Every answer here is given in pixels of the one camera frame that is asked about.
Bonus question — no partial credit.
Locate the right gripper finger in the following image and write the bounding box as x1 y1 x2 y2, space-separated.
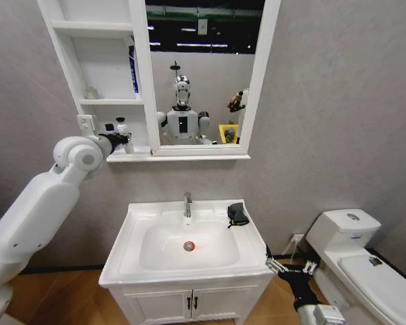
302 259 319 276
264 243 288 274

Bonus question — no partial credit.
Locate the white wall cabinet with shelves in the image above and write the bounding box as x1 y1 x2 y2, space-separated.
37 0 282 163

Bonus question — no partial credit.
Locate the cabinet mirror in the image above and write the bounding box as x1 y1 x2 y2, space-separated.
145 0 267 147

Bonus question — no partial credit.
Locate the white toilet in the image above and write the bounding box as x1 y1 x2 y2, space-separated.
305 208 406 325

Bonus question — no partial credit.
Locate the chrome faucet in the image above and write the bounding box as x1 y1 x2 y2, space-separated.
183 191 194 219

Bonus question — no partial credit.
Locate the white ceramic washbasin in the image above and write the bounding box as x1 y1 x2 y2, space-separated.
98 199 275 289

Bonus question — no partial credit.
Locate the dark grey towel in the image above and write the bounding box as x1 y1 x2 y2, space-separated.
227 202 250 229

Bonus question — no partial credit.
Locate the white bottle with black cap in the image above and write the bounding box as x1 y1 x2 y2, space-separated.
116 116 135 154

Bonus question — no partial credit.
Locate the blue and white toothpaste box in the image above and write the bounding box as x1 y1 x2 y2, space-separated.
126 35 141 96

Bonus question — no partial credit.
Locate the white vanity cabinet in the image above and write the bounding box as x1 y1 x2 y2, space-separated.
106 271 275 325

